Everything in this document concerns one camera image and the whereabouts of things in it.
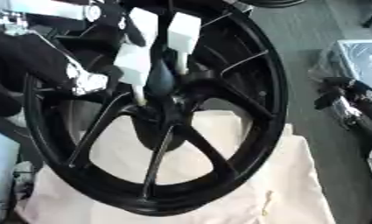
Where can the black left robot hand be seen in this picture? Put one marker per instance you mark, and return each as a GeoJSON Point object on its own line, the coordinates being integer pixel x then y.
{"type": "Point", "coordinates": [28, 58]}

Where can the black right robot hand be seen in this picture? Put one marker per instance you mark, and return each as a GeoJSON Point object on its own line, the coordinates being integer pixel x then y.
{"type": "Point", "coordinates": [347, 90]}

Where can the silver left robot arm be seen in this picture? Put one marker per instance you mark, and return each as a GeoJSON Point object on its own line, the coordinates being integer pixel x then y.
{"type": "Point", "coordinates": [45, 8]}

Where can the black spoked wheel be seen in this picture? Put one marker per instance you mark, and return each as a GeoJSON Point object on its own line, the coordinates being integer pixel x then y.
{"type": "Point", "coordinates": [229, 163]}

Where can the clear plastic box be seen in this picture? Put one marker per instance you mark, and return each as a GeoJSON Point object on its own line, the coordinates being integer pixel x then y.
{"type": "Point", "coordinates": [359, 58]}

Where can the black round tyre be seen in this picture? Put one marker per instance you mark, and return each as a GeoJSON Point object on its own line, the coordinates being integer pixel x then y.
{"type": "Point", "coordinates": [273, 3]}

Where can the pale blue panel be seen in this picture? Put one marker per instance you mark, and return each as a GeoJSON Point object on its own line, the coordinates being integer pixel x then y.
{"type": "Point", "coordinates": [2, 175]}

